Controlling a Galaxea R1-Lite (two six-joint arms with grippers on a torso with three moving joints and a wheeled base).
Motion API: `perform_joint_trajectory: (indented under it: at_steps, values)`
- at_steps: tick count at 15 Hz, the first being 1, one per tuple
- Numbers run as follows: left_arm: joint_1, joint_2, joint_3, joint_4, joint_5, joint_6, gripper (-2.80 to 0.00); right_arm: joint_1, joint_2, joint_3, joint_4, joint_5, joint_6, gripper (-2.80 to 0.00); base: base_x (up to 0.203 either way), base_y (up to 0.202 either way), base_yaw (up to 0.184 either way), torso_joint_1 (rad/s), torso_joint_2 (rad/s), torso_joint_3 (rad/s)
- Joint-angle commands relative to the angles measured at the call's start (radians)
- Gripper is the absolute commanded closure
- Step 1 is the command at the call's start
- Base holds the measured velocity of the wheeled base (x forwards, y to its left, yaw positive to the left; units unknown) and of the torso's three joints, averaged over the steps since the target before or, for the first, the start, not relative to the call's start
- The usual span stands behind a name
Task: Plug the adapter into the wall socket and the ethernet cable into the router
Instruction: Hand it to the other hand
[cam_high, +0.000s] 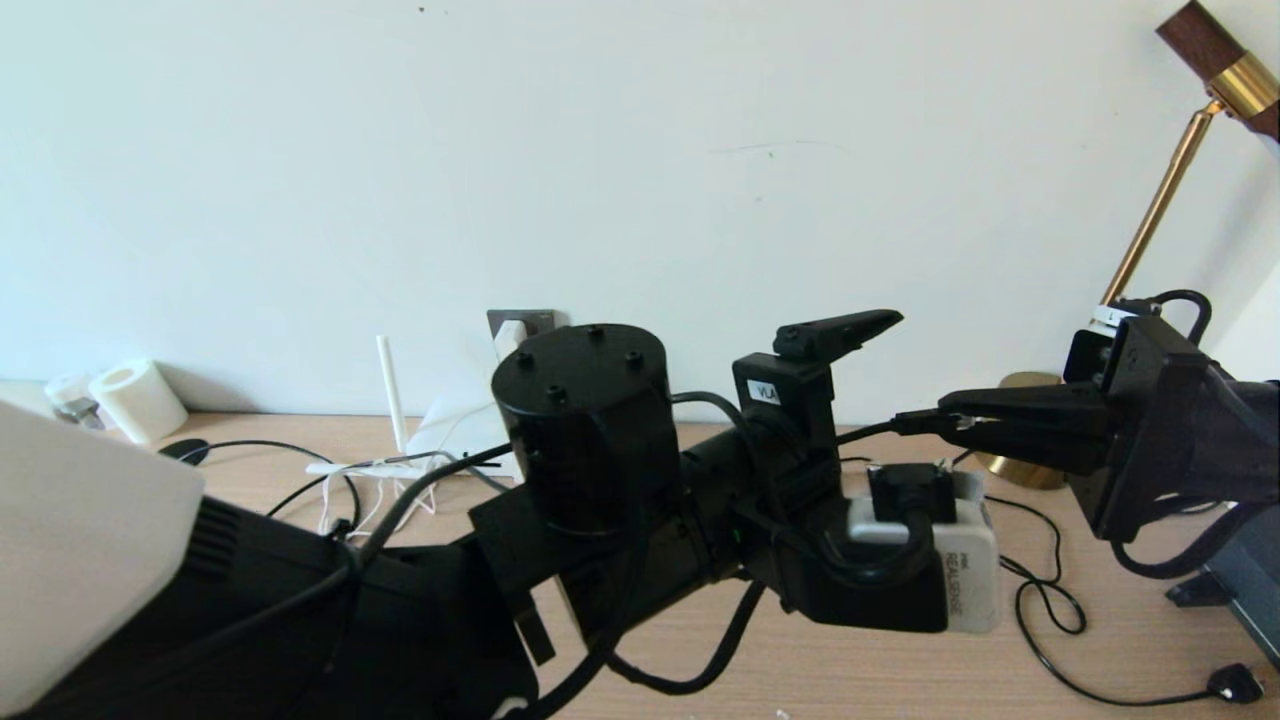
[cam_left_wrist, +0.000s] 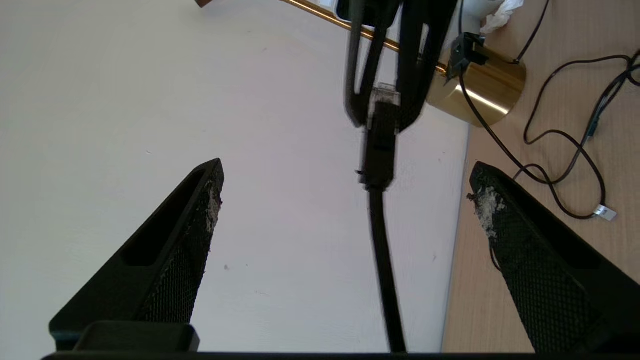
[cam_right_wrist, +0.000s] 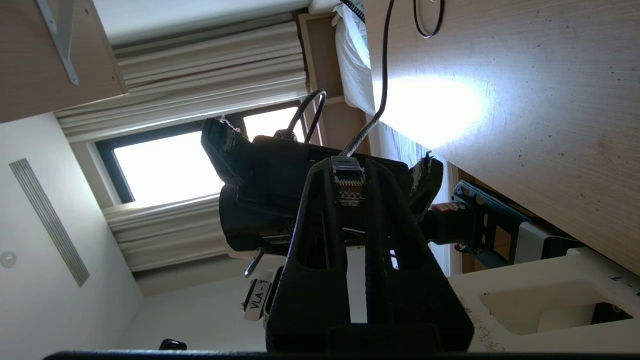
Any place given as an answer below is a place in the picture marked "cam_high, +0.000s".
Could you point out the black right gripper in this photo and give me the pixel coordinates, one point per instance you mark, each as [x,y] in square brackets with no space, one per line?
[1150,420]

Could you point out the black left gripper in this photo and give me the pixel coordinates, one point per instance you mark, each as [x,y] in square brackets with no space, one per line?
[790,420]

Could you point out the white power adapter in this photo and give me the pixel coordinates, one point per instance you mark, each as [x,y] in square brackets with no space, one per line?
[508,335]

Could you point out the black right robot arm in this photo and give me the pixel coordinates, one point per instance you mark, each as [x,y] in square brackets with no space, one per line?
[1250,450]

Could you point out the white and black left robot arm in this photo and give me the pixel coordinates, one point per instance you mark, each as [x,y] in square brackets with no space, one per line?
[580,430]

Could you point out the white router with antennas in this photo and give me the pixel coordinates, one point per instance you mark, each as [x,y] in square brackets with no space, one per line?
[440,420]

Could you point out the brass desk lamp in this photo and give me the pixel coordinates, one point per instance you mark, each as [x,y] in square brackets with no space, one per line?
[1240,85]

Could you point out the black round desk grommet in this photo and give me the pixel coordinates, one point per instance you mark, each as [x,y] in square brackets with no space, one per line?
[185,450]

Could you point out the white toilet paper roll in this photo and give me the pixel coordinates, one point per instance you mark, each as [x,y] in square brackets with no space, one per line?
[140,403]

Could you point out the small clear container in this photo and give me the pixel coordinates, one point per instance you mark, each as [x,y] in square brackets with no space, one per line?
[70,395]

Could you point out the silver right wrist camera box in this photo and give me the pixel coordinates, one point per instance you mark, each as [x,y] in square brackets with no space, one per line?
[1110,318]

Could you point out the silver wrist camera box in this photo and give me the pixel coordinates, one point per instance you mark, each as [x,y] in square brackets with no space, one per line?
[970,580]
[1110,318]

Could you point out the black standing frame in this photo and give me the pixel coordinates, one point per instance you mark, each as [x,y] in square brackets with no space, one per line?
[1250,590]

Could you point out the grey wall socket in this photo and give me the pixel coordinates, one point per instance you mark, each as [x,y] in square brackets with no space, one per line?
[530,318]

